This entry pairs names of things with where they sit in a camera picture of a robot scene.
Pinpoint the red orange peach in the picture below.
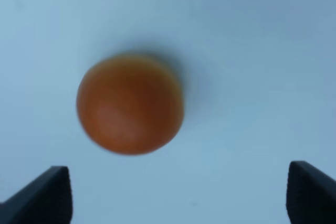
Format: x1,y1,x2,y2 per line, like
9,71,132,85
76,54,184,155

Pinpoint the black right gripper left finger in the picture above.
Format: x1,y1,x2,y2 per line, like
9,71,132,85
1,166,73,224

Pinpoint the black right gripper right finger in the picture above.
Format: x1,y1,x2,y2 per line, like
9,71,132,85
286,161,335,224

